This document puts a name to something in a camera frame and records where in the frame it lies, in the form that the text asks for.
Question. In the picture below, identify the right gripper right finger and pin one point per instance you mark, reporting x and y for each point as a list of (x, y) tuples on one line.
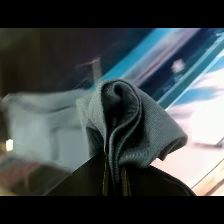
[(156, 183)]

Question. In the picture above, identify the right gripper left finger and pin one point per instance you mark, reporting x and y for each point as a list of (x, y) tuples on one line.
[(86, 180)]

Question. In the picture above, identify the grey T-shirt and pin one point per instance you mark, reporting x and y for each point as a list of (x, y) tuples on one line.
[(130, 123)]

